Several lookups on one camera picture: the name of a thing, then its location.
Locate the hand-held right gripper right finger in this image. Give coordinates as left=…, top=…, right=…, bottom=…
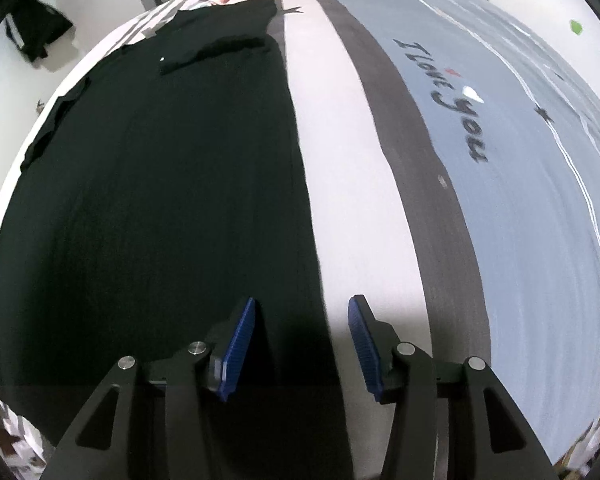
left=347, top=295, right=557, bottom=480

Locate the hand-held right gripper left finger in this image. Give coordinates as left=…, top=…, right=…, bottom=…
left=41, top=296, right=257, bottom=480

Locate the black shirt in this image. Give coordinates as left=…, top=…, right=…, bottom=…
left=0, top=0, right=355, bottom=480

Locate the striped star bedsheet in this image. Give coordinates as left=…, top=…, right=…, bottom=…
left=0, top=0, right=600, bottom=480

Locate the black hanging jacket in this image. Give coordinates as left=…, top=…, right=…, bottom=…
left=5, top=0, right=75, bottom=64

